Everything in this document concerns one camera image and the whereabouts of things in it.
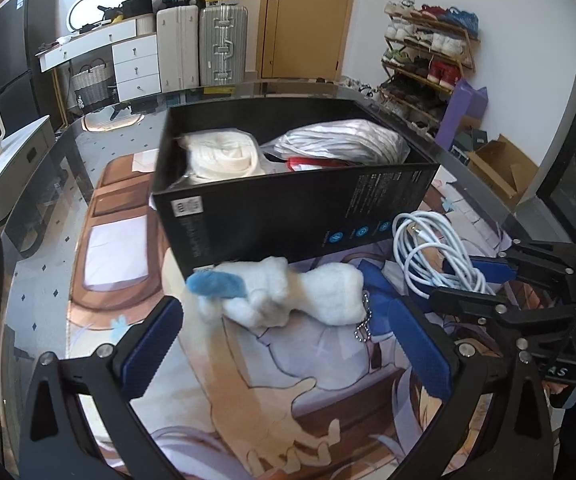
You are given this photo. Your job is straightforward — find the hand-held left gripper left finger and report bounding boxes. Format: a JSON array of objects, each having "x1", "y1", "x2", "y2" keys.
[{"x1": 18, "y1": 296, "x2": 185, "y2": 480}]

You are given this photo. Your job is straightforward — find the person's right hand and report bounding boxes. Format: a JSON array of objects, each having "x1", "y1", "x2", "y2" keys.
[{"x1": 543, "y1": 380, "x2": 576, "y2": 409}]

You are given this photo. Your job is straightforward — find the bagged grey striped cable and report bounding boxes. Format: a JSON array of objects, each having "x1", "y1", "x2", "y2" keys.
[{"x1": 263, "y1": 120, "x2": 411, "y2": 166}]

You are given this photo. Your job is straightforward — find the grey white printer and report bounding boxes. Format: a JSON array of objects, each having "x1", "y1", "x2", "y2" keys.
[{"x1": 0, "y1": 115, "x2": 57, "y2": 226}]

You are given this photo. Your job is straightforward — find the white sneaker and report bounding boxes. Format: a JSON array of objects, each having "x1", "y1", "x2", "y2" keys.
[{"x1": 340, "y1": 76, "x2": 383, "y2": 98}]

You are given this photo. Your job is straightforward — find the bagged white cable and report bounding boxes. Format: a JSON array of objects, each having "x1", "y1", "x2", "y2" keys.
[{"x1": 180, "y1": 130, "x2": 266, "y2": 183}]

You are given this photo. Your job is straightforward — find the dark green box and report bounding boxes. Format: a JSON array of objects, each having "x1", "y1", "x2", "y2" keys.
[{"x1": 455, "y1": 130, "x2": 489, "y2": 153}]

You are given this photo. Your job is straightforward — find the silver suitcase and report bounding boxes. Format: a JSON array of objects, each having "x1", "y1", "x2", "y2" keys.
[{"x1": 199, "y1": 4, "x2": 249, "y2": 86}]

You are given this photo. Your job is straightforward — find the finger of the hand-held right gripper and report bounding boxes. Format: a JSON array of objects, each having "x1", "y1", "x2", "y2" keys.
[
  {"x1": 469, "y1": 240, "x2": 576, "y2": 292},
  {"x1": 428, "y1": 286, "x2": 576, "y2": 347}
]

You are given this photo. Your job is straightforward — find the white cable coil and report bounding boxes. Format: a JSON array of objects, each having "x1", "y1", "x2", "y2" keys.
[{"x1": 392, "y1": 211, "x2": 499, "y2": 306}]

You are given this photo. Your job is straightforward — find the black refrigerator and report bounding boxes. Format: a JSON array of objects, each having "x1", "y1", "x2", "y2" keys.
[{"x1": 0, "y1": 0, "x2": 66, "y2": 126}]

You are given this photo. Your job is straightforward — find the grey wicker basket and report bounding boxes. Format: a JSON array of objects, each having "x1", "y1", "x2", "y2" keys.
[{"x1": 70, "y1": 62, "x2": 113, "y2": 108}]

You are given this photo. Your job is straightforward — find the black cardboard box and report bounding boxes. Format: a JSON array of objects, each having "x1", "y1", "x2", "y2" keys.
[{"x1": 150, "y1": 99, "x2": 441, "y2": 281}]

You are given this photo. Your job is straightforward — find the rows of shoes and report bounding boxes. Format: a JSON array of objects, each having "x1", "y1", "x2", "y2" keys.
[{"x1": 383, "y1": 0, "x2": 480, "y2": 126}]

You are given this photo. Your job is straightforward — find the wooden door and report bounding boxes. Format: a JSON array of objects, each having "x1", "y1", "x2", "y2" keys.
[{"x1": 259, "y1": 0, "x2": 359, "y2": 81}]

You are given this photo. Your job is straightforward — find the wooden shoe rack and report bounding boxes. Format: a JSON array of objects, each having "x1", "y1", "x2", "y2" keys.
[{"x1": 382, "y1": 0, "x2": 481, "y2": 126}]

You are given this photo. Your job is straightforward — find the white dresser with drawers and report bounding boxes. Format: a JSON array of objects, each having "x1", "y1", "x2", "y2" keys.
[{"x1": 36, "y1": 19, "x2": 161, "y2": 103}]

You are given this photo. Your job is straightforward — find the purple yoga mat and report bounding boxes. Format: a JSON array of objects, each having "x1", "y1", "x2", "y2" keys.
[{"x1": 438, "y1": 79, "x2": 489, "y2": 153}]

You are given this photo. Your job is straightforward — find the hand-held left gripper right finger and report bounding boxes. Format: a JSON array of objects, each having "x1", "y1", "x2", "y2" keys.
[{"x1": 387, "y1": 297, "x2": 554, "y2": 480}]

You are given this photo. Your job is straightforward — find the white plush toy blue ear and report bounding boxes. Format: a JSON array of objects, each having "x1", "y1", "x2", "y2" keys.
[{"x1": 187, "y1": 256, "x2": 375, "y2": 343}]

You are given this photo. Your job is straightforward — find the white suitcase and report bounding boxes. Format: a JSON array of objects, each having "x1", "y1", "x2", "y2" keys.
[{"x1": 156, "y1": 5, "x2": 201, "y2": 93}]

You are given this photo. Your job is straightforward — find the open cardboard box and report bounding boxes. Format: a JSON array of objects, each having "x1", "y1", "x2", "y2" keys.
[{"x1": 468, "y1": 134, "x2": 539, "y2": 206}]

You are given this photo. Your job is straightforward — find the printed cartoon table mat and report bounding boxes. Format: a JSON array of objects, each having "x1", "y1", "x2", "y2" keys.
[{"x1": 68, "y1": 147, "x2": 569, "y2": 480}]

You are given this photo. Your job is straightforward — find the oval white mirror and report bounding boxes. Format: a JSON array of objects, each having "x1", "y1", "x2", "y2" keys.
[{"x1": 68, "y1": 0, "x2": 136, "y2": 36}]

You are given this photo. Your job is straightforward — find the black bag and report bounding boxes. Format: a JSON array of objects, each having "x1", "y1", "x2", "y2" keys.
[{"x1": 120, "y1": 0, "x2": 153, "y2": 18}]

